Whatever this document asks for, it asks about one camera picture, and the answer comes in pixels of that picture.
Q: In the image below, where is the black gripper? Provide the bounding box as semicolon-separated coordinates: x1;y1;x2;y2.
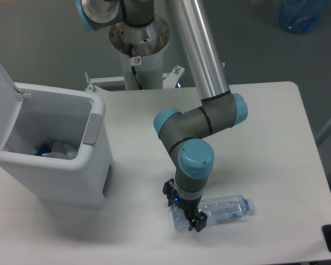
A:
162;178;207;232

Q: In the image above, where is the clear plastic water bottle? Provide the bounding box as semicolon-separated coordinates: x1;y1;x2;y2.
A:
171;194;254;231

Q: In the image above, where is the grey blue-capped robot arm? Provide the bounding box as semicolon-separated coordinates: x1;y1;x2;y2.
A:
76;1;248;231

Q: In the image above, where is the white plastic trash can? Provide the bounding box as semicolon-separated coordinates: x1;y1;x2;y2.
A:
0;83;113;207

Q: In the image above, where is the white trash can lid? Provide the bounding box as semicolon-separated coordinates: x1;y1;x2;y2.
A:
0;63;23;150

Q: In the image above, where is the blue orange snack wrapper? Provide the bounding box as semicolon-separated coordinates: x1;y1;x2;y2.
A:
35;142;52;156

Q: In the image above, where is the blue plastic bag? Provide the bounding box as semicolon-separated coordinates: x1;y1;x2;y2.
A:
278;0;329;34

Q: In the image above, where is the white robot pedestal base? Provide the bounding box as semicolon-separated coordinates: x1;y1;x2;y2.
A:
85;15;185;92

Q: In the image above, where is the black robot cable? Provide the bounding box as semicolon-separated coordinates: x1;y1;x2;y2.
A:
129;44;143;91

